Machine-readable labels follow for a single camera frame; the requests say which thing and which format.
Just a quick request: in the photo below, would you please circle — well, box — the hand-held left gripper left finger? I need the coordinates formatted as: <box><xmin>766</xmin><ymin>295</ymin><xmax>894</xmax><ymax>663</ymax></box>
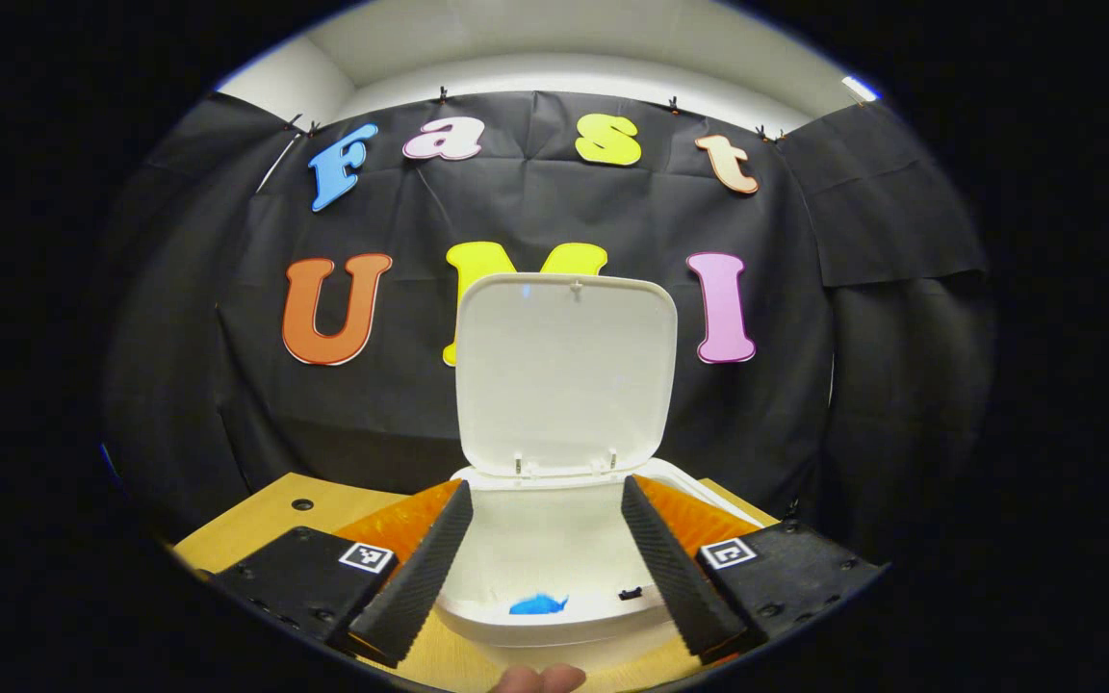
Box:
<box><xmin>208</xmin><ymin>479</ymin><xmax>476</xmax><ymax>670</ymax></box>

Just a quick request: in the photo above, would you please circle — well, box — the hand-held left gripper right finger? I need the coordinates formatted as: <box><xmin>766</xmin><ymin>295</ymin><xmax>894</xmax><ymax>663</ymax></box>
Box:
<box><xmin>620</xmin><ymin>474</ymin><xmax>888</xmax><ymax>667</ymax></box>

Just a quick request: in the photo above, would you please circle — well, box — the blue paper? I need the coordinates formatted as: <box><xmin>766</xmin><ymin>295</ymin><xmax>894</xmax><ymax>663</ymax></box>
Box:
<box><xmin>508</xmin><ymin>592</ymin><xmax>570</xmax><ymax>617</ymax></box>

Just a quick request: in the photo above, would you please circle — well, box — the white desktop garbage bin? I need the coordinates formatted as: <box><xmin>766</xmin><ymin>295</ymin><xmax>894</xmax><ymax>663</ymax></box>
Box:
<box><xmin>434</xmin><ymin>272</ymin><xmax>767</xmax><ymax>675</ymax></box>

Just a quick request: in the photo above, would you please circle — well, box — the wooden desktop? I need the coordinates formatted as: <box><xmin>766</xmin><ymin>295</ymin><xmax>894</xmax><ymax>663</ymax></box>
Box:
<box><xmin>172</xmin><ymin>472</ymin><xmax>782</xmax><ymax>693</ymax></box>

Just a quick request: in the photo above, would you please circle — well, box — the black backdrop cloth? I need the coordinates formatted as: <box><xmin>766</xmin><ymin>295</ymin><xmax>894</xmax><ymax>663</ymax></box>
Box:
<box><xmin>102</xmin><ymin>90</ymin><xmax>998</xmax><ymax>569</ymax></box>

